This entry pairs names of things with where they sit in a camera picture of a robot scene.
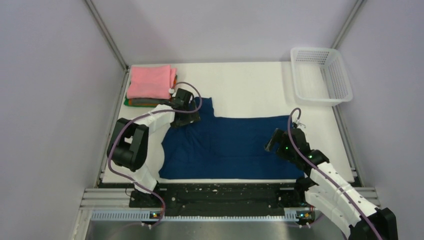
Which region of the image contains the white plastic basket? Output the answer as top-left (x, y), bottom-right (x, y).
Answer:
top-left (290, 47), bottom-right (353, 107)

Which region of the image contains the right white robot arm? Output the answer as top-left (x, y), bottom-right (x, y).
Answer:
top-left (265, 128), bottom-right (399, 240)

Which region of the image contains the navy blue t shirt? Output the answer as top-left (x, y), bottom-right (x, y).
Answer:
top-left (159, 97), bottom-right (304, 180)

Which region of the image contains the grey folded t shirt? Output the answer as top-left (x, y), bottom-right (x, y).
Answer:
top-left (128, 98), bottom-right (169, 106)

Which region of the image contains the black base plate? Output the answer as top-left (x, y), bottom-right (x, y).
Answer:
top-left (129, 183), bottom-right (313, 217)

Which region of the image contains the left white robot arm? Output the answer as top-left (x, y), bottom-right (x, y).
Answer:
top-left (107, 89), bottom-right (297, 207)

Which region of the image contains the white slotted cable duct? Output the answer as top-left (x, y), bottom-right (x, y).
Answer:
top-left (90, 210), bottom-right (299, 222)

